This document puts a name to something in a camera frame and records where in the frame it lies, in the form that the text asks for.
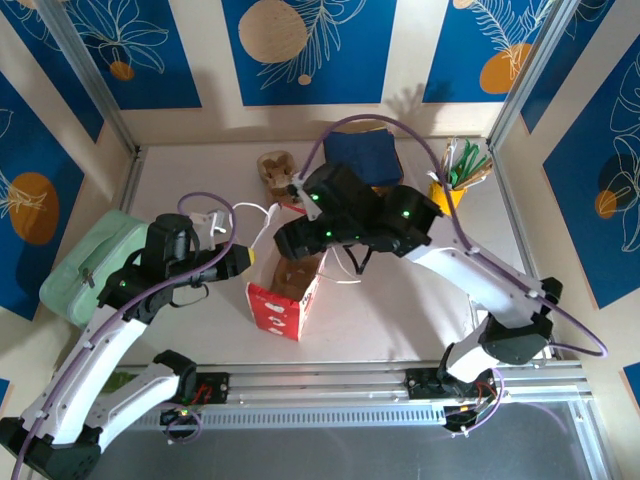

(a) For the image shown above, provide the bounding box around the red paper gift bag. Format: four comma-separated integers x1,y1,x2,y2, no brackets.
232,202,362,343

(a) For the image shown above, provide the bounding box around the navy paper napkin stack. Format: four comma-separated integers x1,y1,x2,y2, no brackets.
322,128,404,187

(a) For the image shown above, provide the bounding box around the yellow stirrer holder cup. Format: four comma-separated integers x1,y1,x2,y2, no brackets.
428,172,469,217

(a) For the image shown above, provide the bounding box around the mint green zip pouch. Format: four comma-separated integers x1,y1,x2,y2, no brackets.
38,209,151,330

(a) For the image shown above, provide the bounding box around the white paper wrapped straw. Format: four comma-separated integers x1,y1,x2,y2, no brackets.
439,138,459,176

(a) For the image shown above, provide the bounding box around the flat wooden stirrer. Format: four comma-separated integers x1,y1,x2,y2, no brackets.
459,164,495,191

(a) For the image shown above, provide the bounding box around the grey metal sheet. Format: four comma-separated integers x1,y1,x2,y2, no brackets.
34,428,614,480

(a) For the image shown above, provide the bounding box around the aluminium arm base rail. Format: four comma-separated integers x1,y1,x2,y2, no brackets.
49,358,586,434

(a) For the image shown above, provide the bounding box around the small circuit board with wires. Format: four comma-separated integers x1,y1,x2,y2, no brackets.
158,404,201,447
443,402,501,441

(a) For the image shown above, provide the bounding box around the aluminium frame post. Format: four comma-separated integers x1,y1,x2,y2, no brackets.
37,0,147,156
487,0,617,154

